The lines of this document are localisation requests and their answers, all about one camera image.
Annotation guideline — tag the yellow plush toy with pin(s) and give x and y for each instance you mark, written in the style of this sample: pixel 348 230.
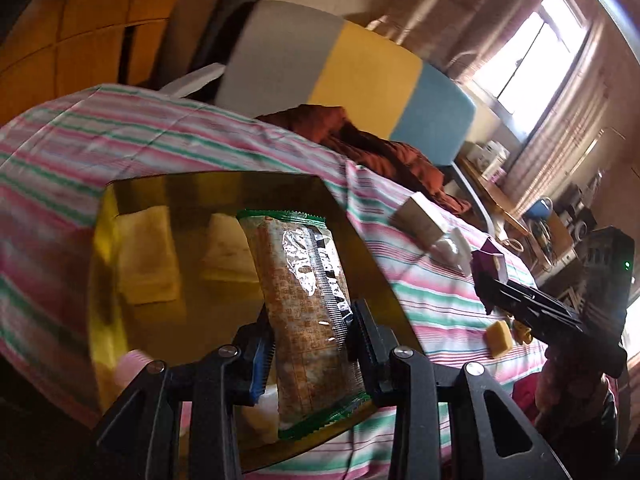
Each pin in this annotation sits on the yellow plush toy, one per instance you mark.
pixel 522 334

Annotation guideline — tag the orange wooden wardrobe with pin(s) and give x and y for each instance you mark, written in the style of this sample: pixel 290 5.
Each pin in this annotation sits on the orange wooden wardrobe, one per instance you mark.
pixel 58 47

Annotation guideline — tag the grey yellow blue headboard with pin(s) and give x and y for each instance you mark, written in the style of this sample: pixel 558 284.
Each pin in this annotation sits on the grey yellow blue headboard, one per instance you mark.
pixel 289 55

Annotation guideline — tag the rust red quilted jacket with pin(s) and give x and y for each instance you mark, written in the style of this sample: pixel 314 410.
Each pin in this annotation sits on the rust red quilted jacket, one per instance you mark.
pixel 399 162

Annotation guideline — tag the white plastic bag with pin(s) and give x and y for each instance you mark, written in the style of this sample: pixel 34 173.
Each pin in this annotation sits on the white plastic bag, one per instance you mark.
pixel 453 251

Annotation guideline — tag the beige cardboard box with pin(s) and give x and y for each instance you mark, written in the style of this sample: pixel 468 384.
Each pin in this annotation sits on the beige cardboard box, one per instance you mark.
pixel 420 219

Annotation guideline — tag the wooden desk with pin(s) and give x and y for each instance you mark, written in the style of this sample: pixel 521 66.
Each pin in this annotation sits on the wooden desk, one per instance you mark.
pixel 514 232

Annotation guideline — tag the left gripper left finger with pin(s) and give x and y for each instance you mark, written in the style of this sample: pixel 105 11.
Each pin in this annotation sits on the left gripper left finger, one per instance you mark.
pixel 138 436

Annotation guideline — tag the white boxes on desk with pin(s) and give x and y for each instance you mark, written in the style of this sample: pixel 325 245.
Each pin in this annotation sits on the white boxes on desk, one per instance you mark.
pixel 488 159

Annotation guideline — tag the beige curtain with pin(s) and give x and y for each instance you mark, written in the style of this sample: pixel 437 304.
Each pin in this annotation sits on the beige curtain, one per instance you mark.
pixel 461 37

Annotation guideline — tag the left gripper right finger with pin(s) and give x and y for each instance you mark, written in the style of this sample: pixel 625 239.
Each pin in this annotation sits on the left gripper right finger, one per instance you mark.
pixel 490 436

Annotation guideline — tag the small yellow sponge block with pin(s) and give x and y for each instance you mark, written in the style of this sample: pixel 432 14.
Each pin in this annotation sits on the small yellow sponge block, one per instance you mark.
pixel 498 339

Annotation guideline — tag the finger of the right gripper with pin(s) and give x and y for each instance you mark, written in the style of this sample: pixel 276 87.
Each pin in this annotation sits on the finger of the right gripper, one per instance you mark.
pixel 493 294

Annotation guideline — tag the striped pink green bedsheet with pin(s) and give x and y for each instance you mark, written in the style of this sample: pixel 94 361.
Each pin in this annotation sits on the striped pink green bedsheet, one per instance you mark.
pixel 55 161

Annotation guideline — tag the brown cracker packet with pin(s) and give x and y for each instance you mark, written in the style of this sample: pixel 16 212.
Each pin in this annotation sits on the brown cracker packet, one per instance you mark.
pixel 309 310

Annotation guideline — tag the gold tray box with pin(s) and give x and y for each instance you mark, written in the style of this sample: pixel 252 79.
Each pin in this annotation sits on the gold tray box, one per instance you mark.
pixel 207 312

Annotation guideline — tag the pink hair roller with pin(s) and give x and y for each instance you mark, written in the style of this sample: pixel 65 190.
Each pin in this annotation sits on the pink hair roller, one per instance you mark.
pixel 128 366

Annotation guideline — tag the blue mug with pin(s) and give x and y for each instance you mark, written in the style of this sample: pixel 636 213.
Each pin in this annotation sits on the blue mug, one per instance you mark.
pixel 541 210

